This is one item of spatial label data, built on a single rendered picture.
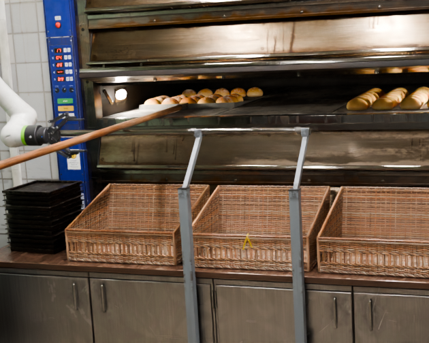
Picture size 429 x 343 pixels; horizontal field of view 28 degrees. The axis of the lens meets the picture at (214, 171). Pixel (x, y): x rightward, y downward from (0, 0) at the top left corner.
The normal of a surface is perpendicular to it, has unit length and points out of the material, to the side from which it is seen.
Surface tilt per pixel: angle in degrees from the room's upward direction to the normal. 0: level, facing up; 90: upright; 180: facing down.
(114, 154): 70
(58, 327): 90
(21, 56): 90
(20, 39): 90
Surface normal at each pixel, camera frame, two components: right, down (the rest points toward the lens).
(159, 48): -0.36, -0.16
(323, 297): -0.34, 0.21
